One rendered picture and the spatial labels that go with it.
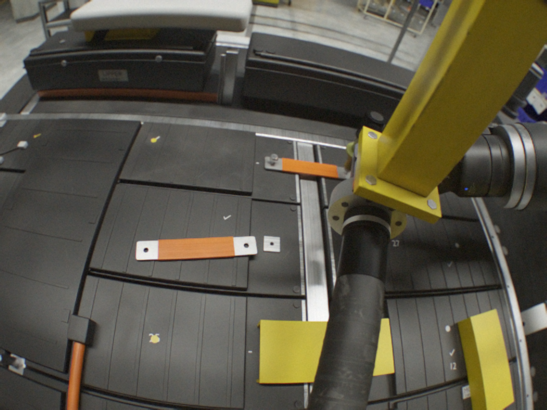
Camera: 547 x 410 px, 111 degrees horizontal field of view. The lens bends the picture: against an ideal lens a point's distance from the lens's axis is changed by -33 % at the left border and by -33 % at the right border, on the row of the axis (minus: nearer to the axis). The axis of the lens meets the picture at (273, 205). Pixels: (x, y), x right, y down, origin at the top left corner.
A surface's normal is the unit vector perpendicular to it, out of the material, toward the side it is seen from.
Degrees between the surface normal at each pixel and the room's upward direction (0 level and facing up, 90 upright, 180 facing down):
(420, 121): 90
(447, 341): 0
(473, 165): 54
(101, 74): 90
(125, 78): 90
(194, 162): 0
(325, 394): 49
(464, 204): 0
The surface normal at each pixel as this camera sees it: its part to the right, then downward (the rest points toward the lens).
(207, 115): 0.18, -0.56
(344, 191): -0.69, -0.58
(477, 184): -0.32, 0.63
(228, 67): 0.00, 0.82
